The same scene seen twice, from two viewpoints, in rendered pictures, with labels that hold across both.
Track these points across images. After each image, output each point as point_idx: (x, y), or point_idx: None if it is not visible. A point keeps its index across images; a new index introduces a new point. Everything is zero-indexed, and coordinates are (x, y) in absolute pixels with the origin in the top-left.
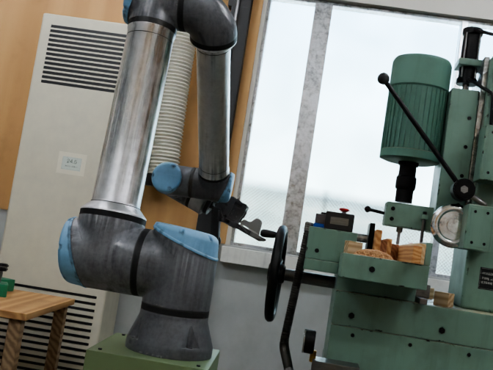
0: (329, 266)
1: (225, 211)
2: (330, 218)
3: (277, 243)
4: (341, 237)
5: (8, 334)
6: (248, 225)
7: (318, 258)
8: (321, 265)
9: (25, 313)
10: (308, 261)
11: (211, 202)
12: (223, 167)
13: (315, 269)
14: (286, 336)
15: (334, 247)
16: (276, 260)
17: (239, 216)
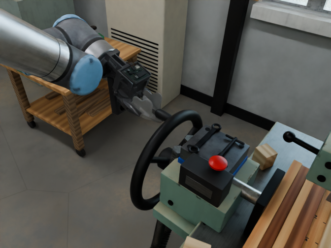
0: (180, 232)
1: (114, 84)
2: (185, 177)
3: (139, 162)
4: (201, 206)
5: (63, 100)
6: (140, 104)
7: (173, 209)
8: (171, 226)
9: (64, 92)
10: (156, 213)
11: (104, 69)
12: (41, 71)
13: (164, 224)
14: (156, 241)
15: (191, 211)
16: (134, 184)
17: (130, 93)
